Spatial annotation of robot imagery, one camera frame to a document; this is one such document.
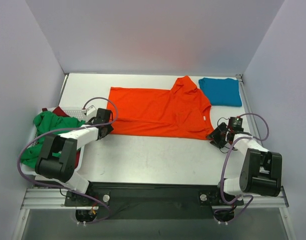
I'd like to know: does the white perforated plastic basket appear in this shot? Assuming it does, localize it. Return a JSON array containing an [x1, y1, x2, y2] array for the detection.
[[20, 107, 86, 176]]

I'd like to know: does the green t-shirt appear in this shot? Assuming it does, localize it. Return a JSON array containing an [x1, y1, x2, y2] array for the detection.
[[20, 111, 85, 168]]

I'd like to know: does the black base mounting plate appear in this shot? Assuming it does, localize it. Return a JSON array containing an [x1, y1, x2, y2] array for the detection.
[[64, 182, 244, 223]]

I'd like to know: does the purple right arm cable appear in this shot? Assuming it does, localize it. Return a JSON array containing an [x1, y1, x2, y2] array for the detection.
[[214, 113, 270, 223]]

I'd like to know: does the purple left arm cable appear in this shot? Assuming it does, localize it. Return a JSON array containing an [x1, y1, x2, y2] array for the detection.
[[16, 96, 119, 223]]

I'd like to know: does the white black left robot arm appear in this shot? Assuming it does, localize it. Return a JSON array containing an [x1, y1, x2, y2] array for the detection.
[[35, 108, 113, 206]]

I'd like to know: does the folded blue t-shirt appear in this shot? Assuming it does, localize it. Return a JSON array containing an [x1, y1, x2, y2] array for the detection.
[[198, 77, 242, 107]]

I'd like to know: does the dark red t-shirt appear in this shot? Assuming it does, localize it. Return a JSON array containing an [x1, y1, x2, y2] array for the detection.
[[41, 106, 69, 118]]

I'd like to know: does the orange t-shirt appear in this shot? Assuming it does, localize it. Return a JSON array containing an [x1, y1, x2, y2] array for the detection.
[[107, 76, 214, 140]]

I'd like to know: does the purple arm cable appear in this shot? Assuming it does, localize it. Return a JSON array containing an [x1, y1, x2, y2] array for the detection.
[[16, 96, 119, 223], [214, 113, 270, 223]]

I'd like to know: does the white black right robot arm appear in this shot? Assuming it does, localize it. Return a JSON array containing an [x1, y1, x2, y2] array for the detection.
[[207, 114, 283, 204]]

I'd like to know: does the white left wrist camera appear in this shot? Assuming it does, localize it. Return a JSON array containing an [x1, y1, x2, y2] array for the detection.
[[82, 105, 97, 118]]

